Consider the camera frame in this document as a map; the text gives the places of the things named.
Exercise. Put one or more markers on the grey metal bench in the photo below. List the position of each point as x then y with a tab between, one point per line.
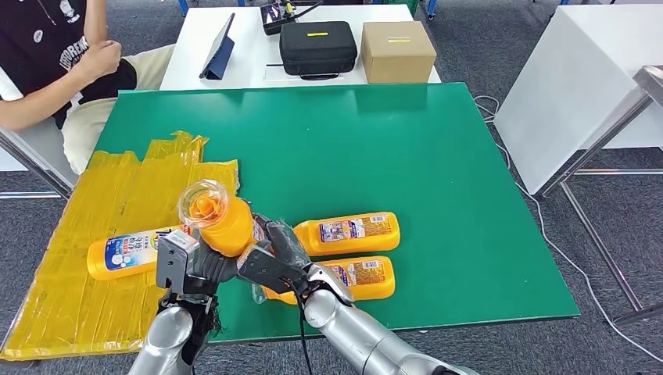
28	150

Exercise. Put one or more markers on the large white table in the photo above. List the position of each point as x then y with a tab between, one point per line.
570	93

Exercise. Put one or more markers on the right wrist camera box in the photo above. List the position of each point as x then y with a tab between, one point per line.
264	269

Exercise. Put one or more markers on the blue metal frame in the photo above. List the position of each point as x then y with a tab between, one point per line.
183	6

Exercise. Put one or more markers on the green table board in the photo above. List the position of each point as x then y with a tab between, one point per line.
362	145

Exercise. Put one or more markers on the black remote controller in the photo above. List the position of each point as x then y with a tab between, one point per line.
273	16

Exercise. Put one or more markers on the tablet in blue case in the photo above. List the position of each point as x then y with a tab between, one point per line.
219	52

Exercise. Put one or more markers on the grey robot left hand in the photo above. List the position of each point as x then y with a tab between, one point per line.
215	266

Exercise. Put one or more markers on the black carrying case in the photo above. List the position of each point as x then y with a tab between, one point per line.
317	48

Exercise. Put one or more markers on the grey metal table frame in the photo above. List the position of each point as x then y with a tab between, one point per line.
615	120

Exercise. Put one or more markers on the yellow plastic sheet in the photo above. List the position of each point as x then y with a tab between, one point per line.
67	305

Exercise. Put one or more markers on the orange detergent bottle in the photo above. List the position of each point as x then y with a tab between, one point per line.
228	233
357	235
124	253
373	279

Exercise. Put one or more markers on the brown cardboard box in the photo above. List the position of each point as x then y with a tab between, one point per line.
398	55

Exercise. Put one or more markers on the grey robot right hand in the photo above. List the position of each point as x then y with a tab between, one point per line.
287	243

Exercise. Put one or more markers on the person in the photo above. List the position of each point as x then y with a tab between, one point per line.
31	52

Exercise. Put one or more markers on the green plastic crate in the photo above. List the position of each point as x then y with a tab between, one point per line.
400	3

